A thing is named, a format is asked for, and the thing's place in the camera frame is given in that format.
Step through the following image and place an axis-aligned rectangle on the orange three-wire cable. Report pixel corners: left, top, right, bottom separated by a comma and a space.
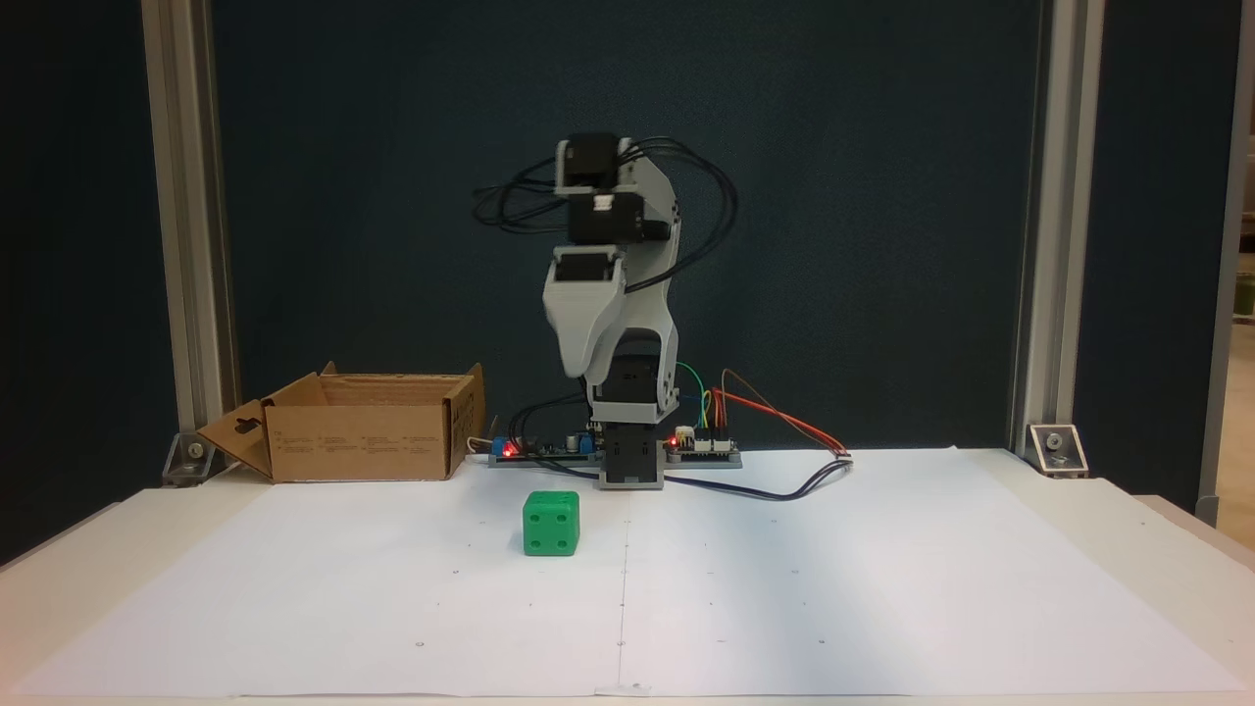
721, 369, 852, 457

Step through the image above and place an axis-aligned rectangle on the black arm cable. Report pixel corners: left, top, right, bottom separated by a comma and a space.
626, 137, 738, 295

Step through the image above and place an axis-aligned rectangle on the circuit board with blue part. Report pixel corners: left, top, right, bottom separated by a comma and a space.
488, 429, 601, 468

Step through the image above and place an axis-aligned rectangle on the aluminium frame post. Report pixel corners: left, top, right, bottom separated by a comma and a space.
1010, 0, 1104, 452
1196, 0, 1255, 528
142, 0, 236, 437

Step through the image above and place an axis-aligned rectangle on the green jumper wire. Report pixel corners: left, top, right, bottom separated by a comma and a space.
677, 362, 711, 432

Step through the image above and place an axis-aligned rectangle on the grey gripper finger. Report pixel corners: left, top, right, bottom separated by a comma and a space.
547, 314, 623, 383

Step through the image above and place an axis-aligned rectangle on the brown cardboard box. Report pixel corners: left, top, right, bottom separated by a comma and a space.
196, 363, 486, 483

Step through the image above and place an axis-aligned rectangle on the green die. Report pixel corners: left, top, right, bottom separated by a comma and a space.
523, 490, 580, 557

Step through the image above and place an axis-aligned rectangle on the circuit board with jumper wires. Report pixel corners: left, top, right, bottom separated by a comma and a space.
665, 427, 742, 470

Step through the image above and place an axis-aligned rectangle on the black extension cable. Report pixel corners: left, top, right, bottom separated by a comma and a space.
665, 456, 854, 502

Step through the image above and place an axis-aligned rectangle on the metal corner bracket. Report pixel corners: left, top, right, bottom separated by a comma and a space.
162, 431, 219, 487
1028, 424, 1089, 479

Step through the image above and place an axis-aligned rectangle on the black servo cable loop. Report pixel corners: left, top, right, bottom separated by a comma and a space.
474, 157, 570, 236

